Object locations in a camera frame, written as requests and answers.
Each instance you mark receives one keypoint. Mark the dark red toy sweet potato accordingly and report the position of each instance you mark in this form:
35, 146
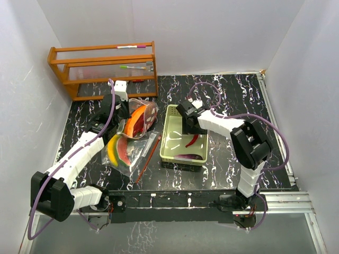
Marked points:
139, 124

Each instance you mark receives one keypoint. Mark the purple toy eggplant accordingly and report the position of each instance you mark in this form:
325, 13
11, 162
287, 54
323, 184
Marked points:
189, 156

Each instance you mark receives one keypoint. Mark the clear bag of white discs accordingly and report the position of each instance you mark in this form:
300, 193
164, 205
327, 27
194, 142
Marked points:
151, 107

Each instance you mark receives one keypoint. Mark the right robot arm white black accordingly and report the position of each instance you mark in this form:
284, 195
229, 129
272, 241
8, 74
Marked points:
251, 146

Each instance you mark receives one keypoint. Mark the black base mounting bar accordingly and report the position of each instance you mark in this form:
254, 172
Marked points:
176, 206

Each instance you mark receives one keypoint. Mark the green marker pen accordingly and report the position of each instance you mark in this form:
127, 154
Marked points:
132, 67

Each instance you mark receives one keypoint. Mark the red watermelon slice toy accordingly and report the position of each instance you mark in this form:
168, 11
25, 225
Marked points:
120, 151

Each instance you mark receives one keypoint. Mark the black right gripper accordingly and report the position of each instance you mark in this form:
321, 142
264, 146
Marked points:
187, 130

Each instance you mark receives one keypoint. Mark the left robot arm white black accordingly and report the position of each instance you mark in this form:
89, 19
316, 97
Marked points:
51, 192

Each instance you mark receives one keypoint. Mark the pale green perforated basket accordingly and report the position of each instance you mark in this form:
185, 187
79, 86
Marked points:
174, 142

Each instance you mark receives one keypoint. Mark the pink white marker pen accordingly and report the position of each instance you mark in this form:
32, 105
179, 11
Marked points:
131, 47

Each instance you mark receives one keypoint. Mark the wooden shelf rack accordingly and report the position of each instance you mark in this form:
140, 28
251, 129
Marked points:
75, 66

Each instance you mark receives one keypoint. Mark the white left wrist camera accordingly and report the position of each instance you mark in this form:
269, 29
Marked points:
119, 88

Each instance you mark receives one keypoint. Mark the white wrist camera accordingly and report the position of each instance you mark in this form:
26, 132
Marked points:
119, 88
197, 103

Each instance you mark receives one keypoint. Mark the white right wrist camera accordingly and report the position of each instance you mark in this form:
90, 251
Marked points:
197, 103

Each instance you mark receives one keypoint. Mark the yellow toy banana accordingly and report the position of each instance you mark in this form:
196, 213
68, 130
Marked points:
113, 150

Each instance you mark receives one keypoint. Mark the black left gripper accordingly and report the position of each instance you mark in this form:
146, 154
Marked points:
125, 103

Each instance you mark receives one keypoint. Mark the small red item under shelf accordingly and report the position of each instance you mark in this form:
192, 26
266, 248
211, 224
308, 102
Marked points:
138, 80

